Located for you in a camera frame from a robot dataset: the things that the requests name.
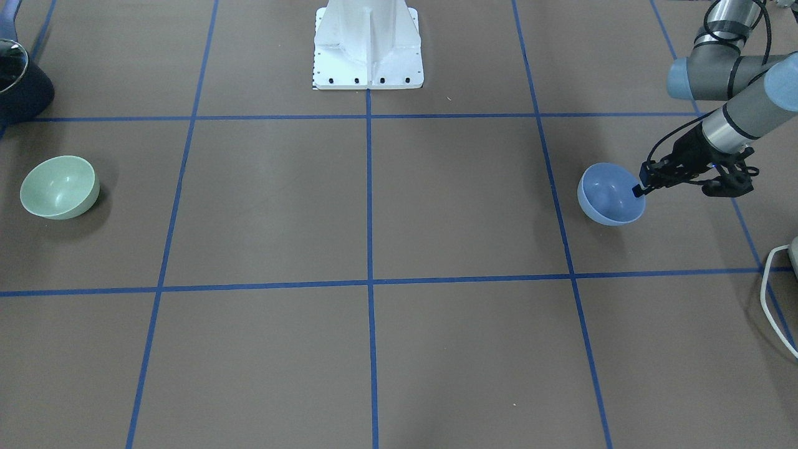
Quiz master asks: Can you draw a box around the blue bowl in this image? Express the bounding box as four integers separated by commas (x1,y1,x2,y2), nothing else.
577,163,647,226

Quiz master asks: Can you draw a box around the white toaster power cable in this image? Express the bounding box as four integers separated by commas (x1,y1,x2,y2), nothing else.
759,244,798,360

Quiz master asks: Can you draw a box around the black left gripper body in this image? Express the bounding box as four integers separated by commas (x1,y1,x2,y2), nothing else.
640,128,760,197

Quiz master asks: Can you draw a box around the silver white toaster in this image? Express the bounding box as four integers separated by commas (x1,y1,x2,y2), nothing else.
787,236,798,276

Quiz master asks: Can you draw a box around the dark blue pot with lid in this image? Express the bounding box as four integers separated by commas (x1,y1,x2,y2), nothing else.
1,1,55,126

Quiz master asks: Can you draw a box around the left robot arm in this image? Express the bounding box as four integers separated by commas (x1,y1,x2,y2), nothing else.
632,1,797,197

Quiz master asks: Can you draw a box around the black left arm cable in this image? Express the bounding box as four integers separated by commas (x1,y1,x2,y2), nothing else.
647,0,774,164

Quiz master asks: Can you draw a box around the green bowl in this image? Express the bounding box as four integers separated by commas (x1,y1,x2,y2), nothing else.
19,155,100,221

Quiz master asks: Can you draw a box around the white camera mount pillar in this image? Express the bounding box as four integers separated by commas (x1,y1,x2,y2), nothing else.
312,1,425,90

